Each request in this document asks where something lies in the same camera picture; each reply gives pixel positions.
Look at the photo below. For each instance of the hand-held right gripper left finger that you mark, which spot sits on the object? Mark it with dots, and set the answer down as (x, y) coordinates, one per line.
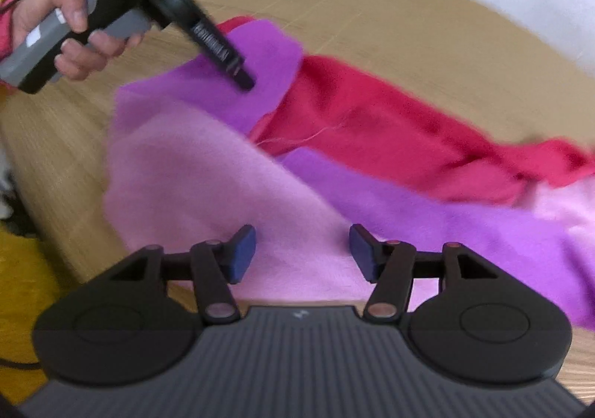
(241, 255)

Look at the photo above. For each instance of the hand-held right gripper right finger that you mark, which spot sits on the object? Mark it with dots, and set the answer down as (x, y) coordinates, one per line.
(362, 255)

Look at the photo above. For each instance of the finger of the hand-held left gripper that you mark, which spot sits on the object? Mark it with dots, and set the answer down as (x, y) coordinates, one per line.
(221, 53)

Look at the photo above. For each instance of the pink purple red scarf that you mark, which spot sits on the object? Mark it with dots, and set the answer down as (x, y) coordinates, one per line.
(186, 167)

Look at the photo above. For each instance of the person's left hand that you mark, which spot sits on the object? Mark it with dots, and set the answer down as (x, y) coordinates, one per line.
(44, 4)

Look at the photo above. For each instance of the bamboo mat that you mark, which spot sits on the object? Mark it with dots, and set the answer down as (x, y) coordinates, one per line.
(372, 4)

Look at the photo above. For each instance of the yellow cloth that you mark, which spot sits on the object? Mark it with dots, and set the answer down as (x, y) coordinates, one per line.
(23, 297)

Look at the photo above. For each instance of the white cloth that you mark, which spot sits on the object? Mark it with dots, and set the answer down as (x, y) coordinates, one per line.
(4, 195)

